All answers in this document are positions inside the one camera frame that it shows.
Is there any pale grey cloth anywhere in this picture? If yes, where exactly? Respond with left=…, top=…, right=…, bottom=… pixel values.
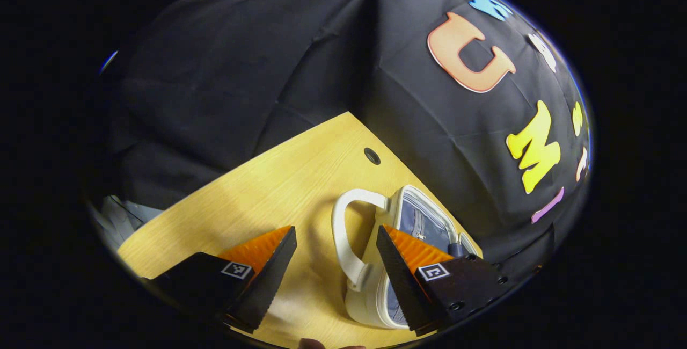
left=89, top=194, right=162, bottom=253

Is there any white suitcase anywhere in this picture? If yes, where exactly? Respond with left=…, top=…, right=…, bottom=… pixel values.
left=331, top=185, right=484, bottom=330

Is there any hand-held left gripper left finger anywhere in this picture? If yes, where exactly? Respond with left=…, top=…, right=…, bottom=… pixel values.
left=142, top=225, right=297, bottom=333

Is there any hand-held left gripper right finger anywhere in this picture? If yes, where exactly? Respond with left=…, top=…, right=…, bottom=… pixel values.
left=376, top=224, right=513, bottom=337

